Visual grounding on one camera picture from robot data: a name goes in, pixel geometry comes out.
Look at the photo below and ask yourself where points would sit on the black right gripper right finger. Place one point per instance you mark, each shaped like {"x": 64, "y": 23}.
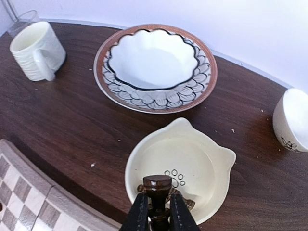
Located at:
{"x": 180, "y": 217}

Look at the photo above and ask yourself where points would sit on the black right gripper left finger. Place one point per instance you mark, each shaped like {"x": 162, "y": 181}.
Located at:
{"x": 137, "y": 219}

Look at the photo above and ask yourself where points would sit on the dark chess piece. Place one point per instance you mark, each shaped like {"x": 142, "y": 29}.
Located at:
{"x": 188, "y": 202}
{"x": 157, "y": 188}

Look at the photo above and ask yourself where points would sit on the dark chess piece in bowl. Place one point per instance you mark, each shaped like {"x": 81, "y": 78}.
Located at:
{"x": 188, "y": 202}

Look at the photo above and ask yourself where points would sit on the wooden chess board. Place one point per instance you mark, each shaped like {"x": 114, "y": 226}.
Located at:
{"x": 31, "y": 201}

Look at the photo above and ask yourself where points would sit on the cream cat-ear bowl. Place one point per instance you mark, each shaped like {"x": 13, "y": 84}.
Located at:
{"x": 200, "y": 169}

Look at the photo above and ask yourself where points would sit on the small white floral bowl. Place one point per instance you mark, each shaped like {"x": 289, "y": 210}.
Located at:
{"x": 290, "y": 120}

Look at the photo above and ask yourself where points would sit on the white scalloped bowl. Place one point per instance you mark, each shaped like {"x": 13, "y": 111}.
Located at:
{"x": 152, "y": 60}

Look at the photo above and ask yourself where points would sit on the cream ribbed mug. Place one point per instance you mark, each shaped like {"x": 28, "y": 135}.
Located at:
{"x": 38, "y": 51}

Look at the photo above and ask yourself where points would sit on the clear drinking glass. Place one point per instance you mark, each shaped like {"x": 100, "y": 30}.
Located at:
{"x": 22, "y": 22}

